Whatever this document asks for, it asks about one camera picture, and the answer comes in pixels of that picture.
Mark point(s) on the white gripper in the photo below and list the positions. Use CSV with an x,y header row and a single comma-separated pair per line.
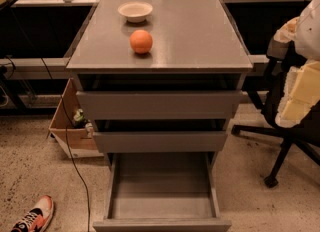
x,y
309,36

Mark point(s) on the orange fruit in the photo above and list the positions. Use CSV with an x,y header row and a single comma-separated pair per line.
x,y
141,41

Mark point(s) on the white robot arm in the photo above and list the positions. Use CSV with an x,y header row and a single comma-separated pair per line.
x,y
307,37

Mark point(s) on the grey drawer cabinet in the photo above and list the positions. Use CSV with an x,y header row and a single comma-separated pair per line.
x,y
195,49

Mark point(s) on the grey top drawer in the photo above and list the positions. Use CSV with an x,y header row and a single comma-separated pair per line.
x,y
158,105

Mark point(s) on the grey drawer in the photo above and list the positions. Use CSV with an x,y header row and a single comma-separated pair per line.
x,y
161,192
158,105
151,142

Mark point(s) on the grey bottom drawer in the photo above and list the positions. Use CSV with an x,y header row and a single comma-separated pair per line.
x,y
161,192

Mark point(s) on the grey middle drawer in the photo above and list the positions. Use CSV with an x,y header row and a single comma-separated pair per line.
x,y
151,142

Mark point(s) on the black office chair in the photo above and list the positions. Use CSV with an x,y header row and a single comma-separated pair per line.
x,y
305,135

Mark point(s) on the white bowl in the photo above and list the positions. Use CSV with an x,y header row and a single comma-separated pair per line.
x,y
135,12

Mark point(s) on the green white item in box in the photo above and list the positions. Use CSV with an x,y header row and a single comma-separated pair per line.
x,y
79,118

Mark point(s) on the cardboard box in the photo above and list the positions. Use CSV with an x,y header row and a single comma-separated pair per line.
x,y
75,140

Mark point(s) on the orange white sneaker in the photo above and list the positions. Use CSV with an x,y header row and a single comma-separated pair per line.
x,y
38,218

